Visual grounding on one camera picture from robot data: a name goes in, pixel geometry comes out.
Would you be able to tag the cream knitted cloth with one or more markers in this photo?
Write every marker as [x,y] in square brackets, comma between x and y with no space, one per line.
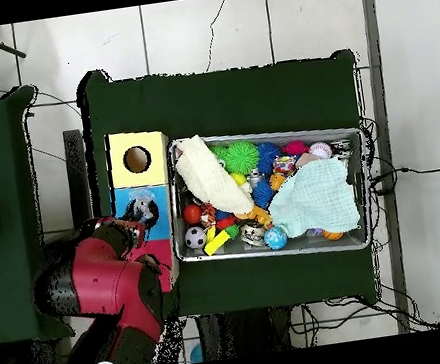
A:
[207,179]

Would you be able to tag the white baseball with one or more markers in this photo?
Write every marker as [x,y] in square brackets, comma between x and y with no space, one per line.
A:
[320,150]

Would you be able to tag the wooden box with three holes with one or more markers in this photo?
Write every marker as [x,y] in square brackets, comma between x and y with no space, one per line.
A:
[149,167]

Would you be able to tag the green spiky rubber ball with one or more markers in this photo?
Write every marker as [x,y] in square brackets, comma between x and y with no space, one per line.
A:
[241,158]

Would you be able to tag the mint knitted cloth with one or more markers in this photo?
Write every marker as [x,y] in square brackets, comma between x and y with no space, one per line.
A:
[315,201]

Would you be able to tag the small soccer ball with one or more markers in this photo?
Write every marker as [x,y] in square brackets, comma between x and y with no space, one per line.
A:
[195,238]

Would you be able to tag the light blue ball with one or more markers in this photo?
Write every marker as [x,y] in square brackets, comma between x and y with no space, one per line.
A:
[196,354]

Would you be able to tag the blue spiky rubber ball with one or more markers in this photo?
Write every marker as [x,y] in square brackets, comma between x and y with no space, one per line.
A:
[269,157]
[263,194]

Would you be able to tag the orange-red smooth ball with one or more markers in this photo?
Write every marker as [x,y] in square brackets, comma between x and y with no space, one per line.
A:
[192,214]

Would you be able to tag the globe print ball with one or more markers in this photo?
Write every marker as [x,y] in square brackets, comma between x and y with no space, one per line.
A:
[275,238]

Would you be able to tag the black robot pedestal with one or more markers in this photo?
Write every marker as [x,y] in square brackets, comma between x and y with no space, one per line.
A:
[241,334]

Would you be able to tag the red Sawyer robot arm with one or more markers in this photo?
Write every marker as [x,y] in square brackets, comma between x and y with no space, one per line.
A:
[96,280]

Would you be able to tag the yellow toy block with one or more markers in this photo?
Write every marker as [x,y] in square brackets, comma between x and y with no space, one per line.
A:
[216,243]

